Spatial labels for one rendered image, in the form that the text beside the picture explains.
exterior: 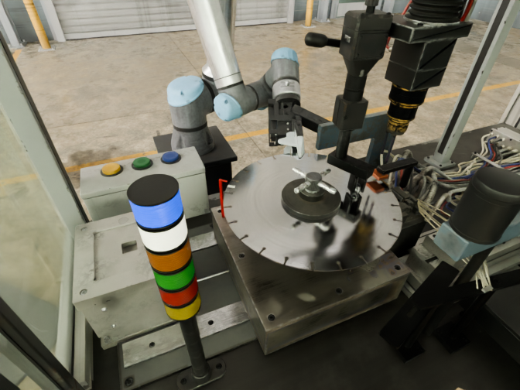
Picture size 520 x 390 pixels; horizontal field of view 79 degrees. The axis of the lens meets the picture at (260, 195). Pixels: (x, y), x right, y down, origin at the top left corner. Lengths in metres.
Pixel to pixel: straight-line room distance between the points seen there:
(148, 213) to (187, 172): 0.49
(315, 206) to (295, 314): 0.19
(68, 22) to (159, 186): 6.12
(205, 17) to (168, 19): 5.56
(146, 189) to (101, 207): 0.51
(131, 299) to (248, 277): 0.20
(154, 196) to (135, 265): 0.31
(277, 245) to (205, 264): 0.27
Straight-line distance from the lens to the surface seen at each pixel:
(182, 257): 0.34
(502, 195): 0.43
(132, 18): 6.36
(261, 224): 0.54
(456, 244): 0.48
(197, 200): 0.83
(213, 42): 0.88
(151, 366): 0.65
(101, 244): 0.65
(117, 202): 0.80
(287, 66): 0.90
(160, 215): 0.29
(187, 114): 1.05
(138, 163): 0.82
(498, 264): 0.84
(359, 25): 0.51
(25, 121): 0.63
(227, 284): 0.71
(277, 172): 0.67
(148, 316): 0.64
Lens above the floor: 1.33
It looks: 39 degrees down
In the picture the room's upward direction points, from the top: 1 degrees clockwise
